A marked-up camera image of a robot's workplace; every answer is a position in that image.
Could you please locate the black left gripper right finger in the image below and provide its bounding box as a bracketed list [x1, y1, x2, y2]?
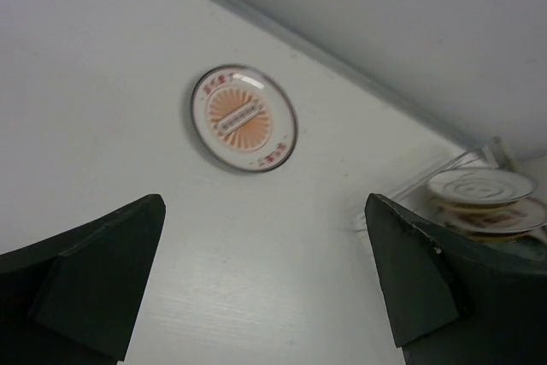
[364, 194, 546, 364]

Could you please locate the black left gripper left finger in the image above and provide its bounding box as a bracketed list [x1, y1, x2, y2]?
[1, 194, 166, 364]

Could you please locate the yellow patterned plate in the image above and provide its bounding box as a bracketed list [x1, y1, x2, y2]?
[435, 197, 546, 235]

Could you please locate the white plate ring pattern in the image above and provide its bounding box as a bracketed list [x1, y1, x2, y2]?
[426, 168, 538, 205]

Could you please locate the white plate orange sunburst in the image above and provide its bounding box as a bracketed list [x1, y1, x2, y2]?
[190, 64, 298, 174]

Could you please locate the silver wire dish rack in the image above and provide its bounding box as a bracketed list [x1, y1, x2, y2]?
[392, 136, 547, 212]

